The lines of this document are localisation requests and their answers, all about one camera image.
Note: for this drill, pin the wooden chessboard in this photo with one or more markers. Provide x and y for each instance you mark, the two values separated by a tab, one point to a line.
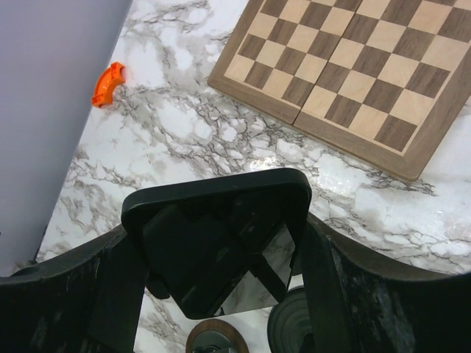
380	80

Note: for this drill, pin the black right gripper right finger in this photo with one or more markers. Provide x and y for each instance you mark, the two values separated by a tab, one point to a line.
360	300

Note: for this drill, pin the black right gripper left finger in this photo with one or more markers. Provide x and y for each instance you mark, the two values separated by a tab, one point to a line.
85	300

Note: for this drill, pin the black left round-base stand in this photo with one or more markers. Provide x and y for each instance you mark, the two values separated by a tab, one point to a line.
287	320

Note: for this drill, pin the black phone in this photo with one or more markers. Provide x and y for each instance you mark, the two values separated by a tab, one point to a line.
223	245

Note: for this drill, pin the brown-base near phone stand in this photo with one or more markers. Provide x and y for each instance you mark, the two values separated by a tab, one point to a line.
214	335

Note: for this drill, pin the orange plastic piece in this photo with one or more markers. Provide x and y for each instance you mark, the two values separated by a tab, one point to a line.
110	79

